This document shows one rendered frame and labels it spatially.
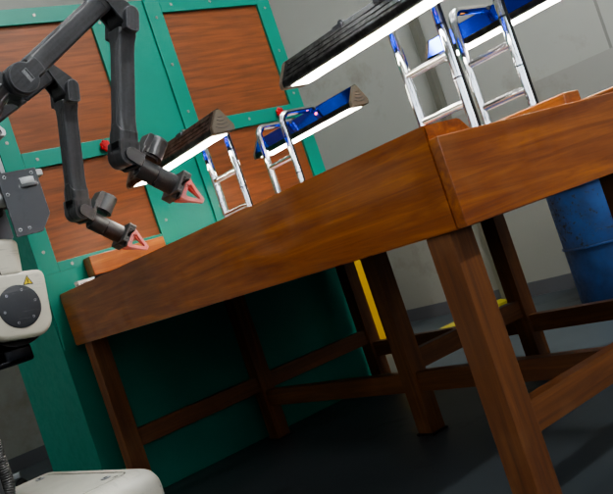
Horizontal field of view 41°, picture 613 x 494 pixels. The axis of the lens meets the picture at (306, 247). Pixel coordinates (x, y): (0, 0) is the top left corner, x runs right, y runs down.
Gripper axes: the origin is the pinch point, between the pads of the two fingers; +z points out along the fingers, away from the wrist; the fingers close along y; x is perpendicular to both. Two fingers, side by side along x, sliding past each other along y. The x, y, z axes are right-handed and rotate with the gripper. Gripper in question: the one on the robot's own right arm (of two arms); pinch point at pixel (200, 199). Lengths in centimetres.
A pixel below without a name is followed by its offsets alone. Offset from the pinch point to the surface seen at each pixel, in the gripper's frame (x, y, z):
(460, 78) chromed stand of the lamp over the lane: -23, -72, 23
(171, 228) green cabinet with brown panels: -24, 81, 23
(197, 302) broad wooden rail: 30.4, -8.0, 5.1
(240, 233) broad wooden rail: 21.5, -37.1, -2.3
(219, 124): -25.8, 2.8, -1.0
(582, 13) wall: -201, 25, 166
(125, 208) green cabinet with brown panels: -24, 82, 4
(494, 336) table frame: 45, -96, 23
